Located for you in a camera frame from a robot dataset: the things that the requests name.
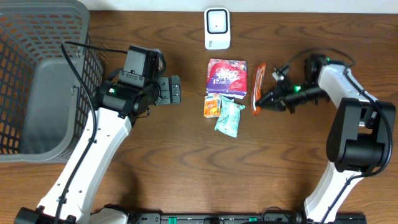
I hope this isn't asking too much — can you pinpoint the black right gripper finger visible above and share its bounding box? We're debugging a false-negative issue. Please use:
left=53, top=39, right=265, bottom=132
left=259, top=88, right=279, bottom=103
left=255, top=97, right=285, bottom=111

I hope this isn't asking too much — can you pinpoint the red chocolate bar wrapper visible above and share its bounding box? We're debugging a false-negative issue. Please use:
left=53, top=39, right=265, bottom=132
left=251, top=63, right=267, bottom=116

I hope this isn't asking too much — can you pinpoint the purple pink tissue pack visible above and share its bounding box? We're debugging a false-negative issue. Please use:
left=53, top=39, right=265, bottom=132
left=206, top=58, right=248, bottom=100

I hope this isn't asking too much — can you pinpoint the teal white snack packet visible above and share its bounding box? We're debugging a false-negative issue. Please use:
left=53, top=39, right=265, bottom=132
left=215, top=96, right=245, bottom=138

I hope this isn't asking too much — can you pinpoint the orange juice carton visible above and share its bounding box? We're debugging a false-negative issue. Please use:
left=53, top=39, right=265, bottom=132
left=203, top=93, right=221, bottom=118

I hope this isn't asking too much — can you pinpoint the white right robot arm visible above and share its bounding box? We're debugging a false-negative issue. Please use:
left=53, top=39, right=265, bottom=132
left=252, top=54, right=396, bottom=223

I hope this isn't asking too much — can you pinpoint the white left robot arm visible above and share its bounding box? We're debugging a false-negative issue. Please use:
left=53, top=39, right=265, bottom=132
left=14, top=76, right=181, bottom=224

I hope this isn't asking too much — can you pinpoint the grey plastic basket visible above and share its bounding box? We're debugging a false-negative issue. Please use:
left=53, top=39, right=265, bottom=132
left=1, top=1, right=103, bottom=163

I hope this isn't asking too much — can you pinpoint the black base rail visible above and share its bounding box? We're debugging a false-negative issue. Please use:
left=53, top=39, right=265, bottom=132
left=90, top=203, right=368, bottom=224

